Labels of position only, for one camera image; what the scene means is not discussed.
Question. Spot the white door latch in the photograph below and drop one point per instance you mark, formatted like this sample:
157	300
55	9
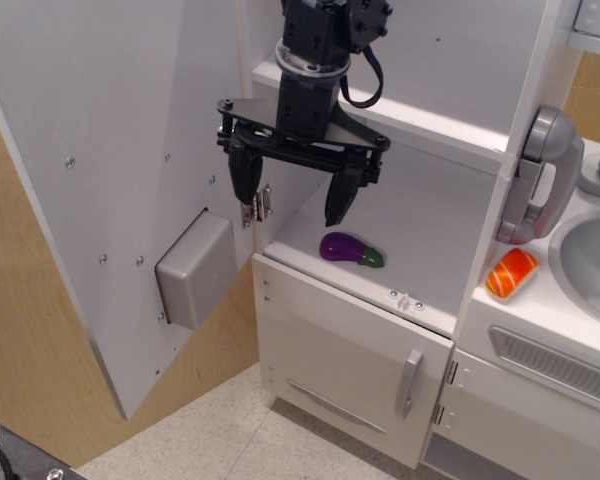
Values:
405	302

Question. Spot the black metal base plate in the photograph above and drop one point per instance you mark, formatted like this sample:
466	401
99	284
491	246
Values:
30	462

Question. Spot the grey freezer door handle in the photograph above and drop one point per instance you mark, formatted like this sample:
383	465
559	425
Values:
403	403

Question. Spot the metal door hinge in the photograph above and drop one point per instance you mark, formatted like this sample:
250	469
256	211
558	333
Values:
259	209

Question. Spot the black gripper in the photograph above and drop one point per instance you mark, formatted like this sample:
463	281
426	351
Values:
304	125

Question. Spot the white lower freezer door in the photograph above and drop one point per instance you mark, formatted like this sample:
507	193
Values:
340	359

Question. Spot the grey ice dispenser box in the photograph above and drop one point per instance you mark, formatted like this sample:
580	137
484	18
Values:
197	271

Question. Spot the purple toy eggplant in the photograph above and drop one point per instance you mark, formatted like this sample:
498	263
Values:
338	246

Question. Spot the white oven cabinet door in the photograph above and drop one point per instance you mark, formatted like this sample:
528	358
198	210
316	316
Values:
496	424

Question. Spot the grey toy sink basin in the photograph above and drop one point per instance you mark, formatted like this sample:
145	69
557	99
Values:
574	257

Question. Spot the white toy fridge cabinet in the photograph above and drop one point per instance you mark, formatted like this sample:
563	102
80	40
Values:
464	81

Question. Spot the white fridge door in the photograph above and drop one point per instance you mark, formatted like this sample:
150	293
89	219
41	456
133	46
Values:
111	109

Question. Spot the grey vent grille panel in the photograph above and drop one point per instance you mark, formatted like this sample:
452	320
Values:
549	363

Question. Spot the orange salmon sushi toy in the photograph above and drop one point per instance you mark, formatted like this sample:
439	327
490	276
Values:
511	273

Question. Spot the grey toy phone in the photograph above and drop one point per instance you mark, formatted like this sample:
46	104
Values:
544	180

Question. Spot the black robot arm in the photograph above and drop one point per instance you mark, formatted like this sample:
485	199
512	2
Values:
320	37

